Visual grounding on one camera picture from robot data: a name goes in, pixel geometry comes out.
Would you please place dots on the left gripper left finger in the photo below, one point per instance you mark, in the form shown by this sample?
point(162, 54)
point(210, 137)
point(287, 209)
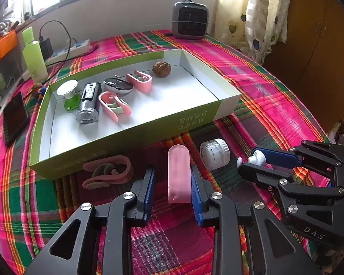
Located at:
point(74, 248)

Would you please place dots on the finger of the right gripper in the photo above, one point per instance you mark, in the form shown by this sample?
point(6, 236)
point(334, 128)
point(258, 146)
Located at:
point(292, 157)
point(283, 183)

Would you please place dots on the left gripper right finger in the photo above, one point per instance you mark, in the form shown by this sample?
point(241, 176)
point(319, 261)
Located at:
point(246, 234)

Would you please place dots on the white knob hook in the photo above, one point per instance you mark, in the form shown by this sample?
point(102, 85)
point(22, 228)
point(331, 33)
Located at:
point(258, 158)

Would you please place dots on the large pink clip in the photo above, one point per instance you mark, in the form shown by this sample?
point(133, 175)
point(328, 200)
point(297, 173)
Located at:
point(108, 171)

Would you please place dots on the white ribbed round cap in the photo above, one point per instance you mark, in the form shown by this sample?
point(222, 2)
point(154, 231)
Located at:
point(214, 154)

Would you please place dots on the small pink clip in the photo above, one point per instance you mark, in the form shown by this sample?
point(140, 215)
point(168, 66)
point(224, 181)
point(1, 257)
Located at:
point(179, 175)

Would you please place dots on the pink clip with green pad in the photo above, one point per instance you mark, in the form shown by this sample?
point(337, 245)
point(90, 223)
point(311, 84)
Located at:
point(114, 106)

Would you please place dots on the black cylindrical light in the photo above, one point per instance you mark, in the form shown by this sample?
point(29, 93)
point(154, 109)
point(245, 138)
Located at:
point(88, 108)

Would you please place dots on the black round disc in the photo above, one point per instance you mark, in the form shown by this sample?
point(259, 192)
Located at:
point(117, 85)

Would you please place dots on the white disc green base holder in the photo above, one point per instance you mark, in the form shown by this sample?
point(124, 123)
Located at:
point(68, 91)

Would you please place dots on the brown walnut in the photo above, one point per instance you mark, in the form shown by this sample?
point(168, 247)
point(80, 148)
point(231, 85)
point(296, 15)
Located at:
point(161, 69)

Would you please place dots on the green white cardboard box tray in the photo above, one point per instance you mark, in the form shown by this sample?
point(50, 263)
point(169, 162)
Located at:
point(192, 95)

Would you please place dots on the plaid bed cloth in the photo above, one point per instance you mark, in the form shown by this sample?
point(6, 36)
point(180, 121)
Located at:
point(268, 114)

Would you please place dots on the blue orange toy charm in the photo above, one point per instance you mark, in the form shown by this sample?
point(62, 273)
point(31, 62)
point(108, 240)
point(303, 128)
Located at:
point(39, 94)

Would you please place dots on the black smartphone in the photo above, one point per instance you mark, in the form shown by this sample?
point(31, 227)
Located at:
point(15, 119)

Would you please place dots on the heart pattern curtain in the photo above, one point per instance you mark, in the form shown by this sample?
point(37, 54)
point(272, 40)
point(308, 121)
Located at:
point(251, 26)

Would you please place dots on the white power strip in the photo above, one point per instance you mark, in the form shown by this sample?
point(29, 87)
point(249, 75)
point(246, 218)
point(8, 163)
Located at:
point(77, 49)

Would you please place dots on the grey mini heater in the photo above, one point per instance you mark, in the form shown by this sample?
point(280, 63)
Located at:
point(189, 20)

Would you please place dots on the black charger plug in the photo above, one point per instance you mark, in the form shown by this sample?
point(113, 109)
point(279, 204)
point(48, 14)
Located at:
point(46, 47)

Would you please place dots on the green lotion bottle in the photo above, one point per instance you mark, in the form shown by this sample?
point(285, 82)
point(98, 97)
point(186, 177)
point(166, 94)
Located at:
point(33, 57)

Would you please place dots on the orange tray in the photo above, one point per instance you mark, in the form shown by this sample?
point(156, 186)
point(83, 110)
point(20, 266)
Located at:
point(7, 43)

